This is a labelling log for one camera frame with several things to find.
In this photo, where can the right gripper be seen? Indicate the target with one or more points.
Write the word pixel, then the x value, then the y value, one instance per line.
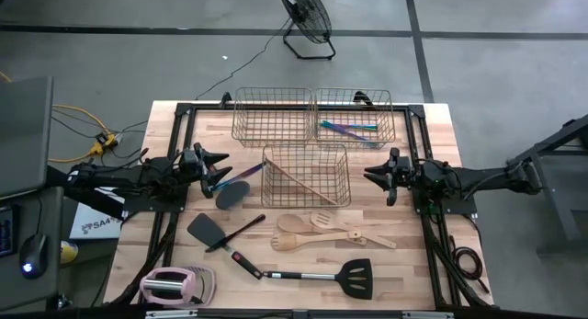
pixel 409 183

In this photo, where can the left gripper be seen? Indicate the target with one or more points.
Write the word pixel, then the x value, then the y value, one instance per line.
pixel 193 177

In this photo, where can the iridescent cutlery piece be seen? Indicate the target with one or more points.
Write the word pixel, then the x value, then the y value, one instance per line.
pixel 365 126
pixel 353 135
pixel 241 175

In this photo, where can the black oval spoon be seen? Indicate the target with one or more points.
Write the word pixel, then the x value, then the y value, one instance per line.
pixel 232 196

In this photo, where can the slotted wooden spatula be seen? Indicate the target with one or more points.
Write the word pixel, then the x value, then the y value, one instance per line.
pixel 383 242

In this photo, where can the plain wooden spatula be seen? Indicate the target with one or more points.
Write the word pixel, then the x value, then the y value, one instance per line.
pixel 303 182

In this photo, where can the wooden spoon with label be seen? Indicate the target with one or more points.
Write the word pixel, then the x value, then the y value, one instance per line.
pixel 289 223

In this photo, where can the wooden spork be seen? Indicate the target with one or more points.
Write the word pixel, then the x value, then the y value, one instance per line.
pixel 282 242

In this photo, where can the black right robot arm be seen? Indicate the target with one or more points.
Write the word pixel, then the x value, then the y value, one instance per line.
pixel 482 178

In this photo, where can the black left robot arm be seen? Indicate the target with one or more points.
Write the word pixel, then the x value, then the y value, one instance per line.
pixel 138 176

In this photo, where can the black solid spatula red mark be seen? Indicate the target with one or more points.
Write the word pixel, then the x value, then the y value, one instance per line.
pixel 204 229

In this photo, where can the black clamp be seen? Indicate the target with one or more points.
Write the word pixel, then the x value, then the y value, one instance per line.
pixel 363 97
pixel 225 99

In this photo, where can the pink ribbed plastic tray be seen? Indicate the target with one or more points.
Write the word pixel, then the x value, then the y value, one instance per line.
pixel 209 282

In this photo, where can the black metal stand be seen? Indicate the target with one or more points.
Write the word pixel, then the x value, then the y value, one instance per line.
pixel 553 197
pixel 82 197

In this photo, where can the white printed box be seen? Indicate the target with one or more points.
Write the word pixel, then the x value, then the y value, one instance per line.
pixel 92 227

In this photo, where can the yellow round object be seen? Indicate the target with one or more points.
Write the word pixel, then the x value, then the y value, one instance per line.
pixel 70 254

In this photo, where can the dark side desk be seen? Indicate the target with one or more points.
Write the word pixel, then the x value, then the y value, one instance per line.
pixel 50 227

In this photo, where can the black floor fan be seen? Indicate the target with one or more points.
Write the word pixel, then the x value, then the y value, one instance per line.
pixel 305 11

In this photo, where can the grey flat panel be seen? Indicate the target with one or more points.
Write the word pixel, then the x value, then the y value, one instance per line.
pixel 25 135

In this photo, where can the black computer mouse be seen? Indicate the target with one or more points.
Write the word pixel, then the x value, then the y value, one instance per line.
pixel 33 254

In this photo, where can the black keyboard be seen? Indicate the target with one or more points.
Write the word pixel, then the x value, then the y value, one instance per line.
pixel 7 231

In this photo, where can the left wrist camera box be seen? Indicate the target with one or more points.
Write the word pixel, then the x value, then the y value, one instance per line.
pixel 190 159

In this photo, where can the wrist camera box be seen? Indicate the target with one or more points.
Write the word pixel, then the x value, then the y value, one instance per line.
pixel 404 164
pixel 190 159

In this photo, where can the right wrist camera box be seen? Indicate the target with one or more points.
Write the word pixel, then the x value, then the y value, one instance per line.
pixel 404 164

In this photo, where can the black aluminium table frame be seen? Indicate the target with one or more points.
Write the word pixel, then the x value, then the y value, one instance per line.
pixel 206 107

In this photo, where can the pink frame steel roller tool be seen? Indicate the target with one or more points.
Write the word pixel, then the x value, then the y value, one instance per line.
pixel 167 285

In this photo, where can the aluminium bracket rail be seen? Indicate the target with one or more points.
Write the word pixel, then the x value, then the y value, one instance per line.
pixel 174 314

